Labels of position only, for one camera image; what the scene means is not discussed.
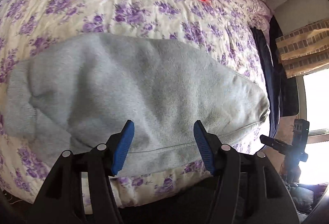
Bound brick pattern curtain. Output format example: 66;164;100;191
276;19;329;78

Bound dark navy garment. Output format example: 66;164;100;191
251;27;280;138

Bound grey sweatpants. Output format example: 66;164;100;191
3;33;269;176

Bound purple floral bedspread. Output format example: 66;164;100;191
1;0;272;207

